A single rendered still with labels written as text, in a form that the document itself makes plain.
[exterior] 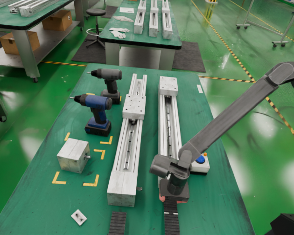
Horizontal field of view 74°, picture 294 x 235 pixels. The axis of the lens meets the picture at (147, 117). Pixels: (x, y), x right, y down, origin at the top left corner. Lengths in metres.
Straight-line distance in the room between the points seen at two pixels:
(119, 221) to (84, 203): 0.16
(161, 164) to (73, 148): 0.39
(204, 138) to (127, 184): 0.32
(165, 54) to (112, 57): 0.62
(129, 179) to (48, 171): 0.37
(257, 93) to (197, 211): 0.49
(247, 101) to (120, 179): 0.51
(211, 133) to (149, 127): 0.50
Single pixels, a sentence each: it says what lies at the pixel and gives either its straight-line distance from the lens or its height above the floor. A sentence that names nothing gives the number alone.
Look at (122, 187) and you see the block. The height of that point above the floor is 0.87.
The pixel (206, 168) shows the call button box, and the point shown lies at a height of 0.84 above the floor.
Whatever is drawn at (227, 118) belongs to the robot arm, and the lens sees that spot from 0.66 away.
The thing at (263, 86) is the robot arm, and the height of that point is 1.24.
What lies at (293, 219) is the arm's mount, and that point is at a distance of 0.87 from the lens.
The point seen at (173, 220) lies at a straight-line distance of 0.79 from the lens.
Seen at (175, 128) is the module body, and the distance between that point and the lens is 0.98.
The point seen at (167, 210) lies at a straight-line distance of 0.80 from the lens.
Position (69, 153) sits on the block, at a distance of 0.86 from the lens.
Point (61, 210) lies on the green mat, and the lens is 0.84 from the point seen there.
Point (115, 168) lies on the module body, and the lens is 0.80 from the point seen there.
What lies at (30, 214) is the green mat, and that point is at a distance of 0.87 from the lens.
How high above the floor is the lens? 1.52
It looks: 41 degrees down
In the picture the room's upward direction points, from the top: 7 degrees clockwise
